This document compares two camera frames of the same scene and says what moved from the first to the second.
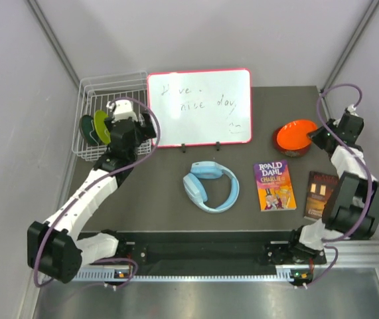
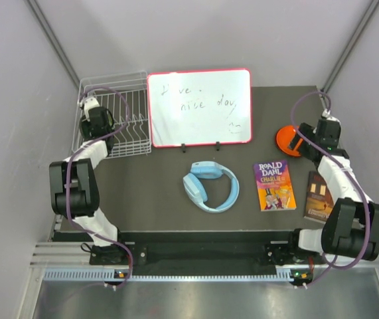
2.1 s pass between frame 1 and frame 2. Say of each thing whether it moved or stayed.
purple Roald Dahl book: stayed
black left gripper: moved
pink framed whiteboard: stayed
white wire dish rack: stayed
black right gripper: moved
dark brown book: stayed
